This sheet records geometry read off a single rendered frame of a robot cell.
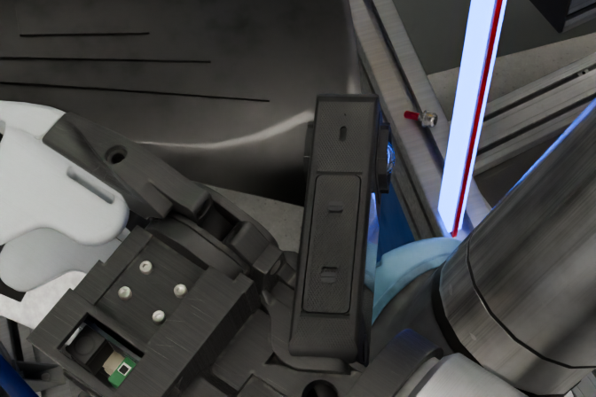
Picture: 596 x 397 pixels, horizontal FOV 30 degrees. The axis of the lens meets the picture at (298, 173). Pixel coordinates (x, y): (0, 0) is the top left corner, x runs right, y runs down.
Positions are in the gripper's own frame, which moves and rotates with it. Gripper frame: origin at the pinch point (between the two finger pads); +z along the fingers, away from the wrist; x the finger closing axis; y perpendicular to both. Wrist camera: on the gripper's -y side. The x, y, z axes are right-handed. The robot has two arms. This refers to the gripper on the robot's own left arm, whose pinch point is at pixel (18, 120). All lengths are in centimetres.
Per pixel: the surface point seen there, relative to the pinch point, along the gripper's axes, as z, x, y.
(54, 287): 3.0, 18.3, 2.1
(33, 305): 3.5, 18.6, 3.6
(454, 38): 26, 114, -82
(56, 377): 41, 110, -1
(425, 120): -3.4, 33.9, -26.3
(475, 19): -9.0, 12.1, -22.3
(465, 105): -9.4, 19.4, -21.2
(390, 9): 5, 36, -35
